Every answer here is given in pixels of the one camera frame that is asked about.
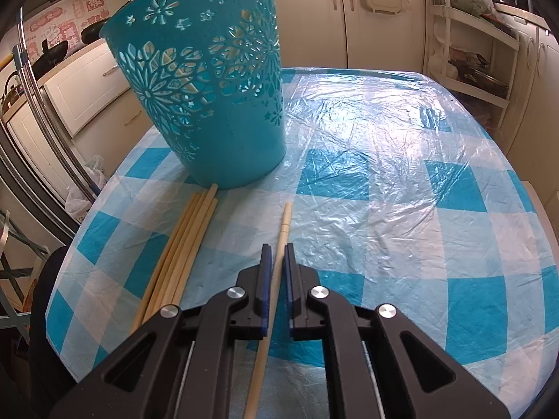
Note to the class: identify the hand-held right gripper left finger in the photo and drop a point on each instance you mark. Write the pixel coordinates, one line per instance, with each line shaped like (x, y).
(263, 290)

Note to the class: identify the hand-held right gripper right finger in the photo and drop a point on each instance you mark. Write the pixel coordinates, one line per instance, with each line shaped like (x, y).
(288, 290)

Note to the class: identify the blue perforated plastic basket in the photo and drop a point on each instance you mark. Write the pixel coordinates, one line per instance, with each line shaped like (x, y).
(227, 139)

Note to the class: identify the white plastic bag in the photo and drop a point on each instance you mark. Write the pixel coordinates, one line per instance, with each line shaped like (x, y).
(85, 187)

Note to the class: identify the black chair back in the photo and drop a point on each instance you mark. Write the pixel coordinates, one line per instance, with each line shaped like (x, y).
(43, 314)

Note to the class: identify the white side table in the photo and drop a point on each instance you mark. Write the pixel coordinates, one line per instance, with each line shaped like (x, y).
(539, 205)

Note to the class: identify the cream kitchen cabinet row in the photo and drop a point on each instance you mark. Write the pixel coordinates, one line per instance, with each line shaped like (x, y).
(314, 22)

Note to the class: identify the cream drawer cabinet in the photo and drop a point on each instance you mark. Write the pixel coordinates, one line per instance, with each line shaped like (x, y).
(83, 87)

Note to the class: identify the metal mop poles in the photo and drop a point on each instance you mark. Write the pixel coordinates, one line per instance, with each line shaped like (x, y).
(48, 109)

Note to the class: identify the pans on shelf rack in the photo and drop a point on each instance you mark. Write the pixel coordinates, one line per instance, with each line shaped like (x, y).
(476, 74)

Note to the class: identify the black wok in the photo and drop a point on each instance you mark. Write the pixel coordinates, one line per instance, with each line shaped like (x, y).
(50, 56)

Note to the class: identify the cream corner cabinet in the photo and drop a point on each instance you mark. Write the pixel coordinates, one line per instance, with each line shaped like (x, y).
(539, 96)

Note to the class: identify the metal kettle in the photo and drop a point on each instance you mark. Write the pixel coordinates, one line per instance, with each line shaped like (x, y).
(11, 94)

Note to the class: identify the white shelf rack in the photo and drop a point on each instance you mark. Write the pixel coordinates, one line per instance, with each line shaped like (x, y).
(502, 39)

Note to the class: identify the folding stool frame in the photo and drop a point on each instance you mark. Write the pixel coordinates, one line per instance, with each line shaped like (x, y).
(17, 266)

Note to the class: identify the pink wall stickers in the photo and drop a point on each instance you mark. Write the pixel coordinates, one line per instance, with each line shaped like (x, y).
(56, 22)

